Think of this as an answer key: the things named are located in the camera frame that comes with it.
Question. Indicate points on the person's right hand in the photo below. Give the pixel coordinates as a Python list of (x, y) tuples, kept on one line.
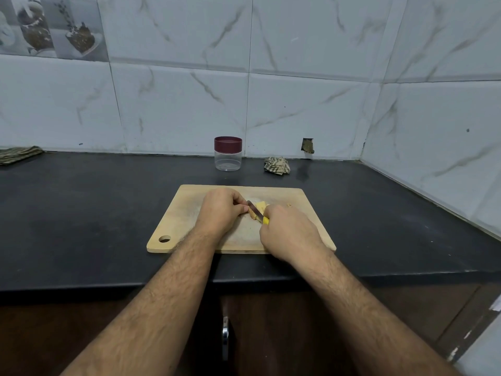
[(291, 232)]

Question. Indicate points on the person's left hand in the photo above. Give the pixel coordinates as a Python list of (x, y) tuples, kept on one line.
[(221, 212)]

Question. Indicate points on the beige ginger root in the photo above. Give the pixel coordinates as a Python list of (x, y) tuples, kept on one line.
[(261, 206)]

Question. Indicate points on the wooden cutting board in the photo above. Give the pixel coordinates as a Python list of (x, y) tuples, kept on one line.
[(180, 219)]

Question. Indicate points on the clear jar maroon lid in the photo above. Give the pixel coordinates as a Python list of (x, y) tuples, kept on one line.
[(228, 163)]

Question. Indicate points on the person's left forearm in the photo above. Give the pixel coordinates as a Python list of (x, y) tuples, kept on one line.
[(145, 317)]

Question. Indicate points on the person's right forearm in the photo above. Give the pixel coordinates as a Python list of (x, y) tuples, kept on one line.
[(368, 321)]

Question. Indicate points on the black countertop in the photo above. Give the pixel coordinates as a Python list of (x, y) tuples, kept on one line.
[(70, 219)]

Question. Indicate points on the crumpled patterned cloth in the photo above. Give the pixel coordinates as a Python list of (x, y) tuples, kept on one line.
[(276, 166)]

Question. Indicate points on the brown wooden cabinet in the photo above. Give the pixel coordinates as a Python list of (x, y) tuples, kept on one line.
[(78, 333)]

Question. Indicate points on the folded green cloth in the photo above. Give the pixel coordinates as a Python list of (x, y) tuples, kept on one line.
[(20, 155)]

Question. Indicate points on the decorative picture tiles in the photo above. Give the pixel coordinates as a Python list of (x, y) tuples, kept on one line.
[(51, 25)]

